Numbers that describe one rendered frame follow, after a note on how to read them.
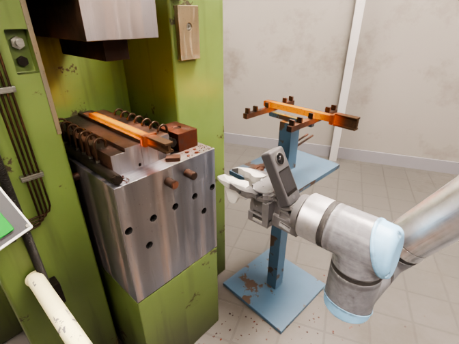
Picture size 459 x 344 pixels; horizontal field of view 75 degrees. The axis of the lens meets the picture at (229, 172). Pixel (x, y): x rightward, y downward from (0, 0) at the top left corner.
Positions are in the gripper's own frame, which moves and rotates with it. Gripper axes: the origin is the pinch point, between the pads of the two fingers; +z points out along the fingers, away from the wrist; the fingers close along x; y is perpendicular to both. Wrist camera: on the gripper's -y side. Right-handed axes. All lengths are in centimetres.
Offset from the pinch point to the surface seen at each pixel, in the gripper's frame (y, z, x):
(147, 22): -30.7, 33.0, 4.6
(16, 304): 45, 47, -43
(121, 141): 1.1, 38.5, -5.7
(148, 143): 1.2, 31.4, -0.9
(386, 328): 100, -35, 73
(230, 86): 35, 179, 199
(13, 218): 1.2, 18.5, -39.1
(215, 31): -27, 47, 44
